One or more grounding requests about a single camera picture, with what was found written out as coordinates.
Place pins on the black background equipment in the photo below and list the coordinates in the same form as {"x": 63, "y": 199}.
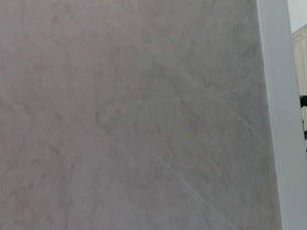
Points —
{"x": 303, "y": 100}

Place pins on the beige background curtain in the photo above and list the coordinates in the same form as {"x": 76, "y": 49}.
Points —
{"x": 301, "y": 60}

